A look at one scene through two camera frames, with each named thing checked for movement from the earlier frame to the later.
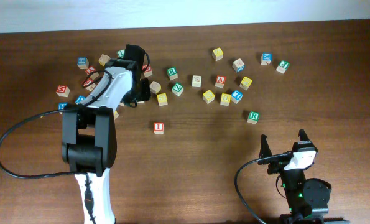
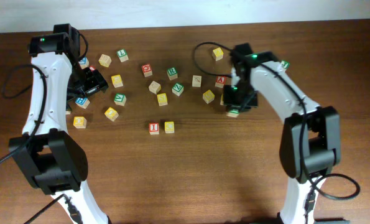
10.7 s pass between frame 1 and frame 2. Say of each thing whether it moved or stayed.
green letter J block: stayed
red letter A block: stayed
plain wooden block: stayed
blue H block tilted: stayed
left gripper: moved
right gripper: moved
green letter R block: moved
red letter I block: moved
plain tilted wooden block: stayed
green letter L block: stayed
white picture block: stayed
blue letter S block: stayed
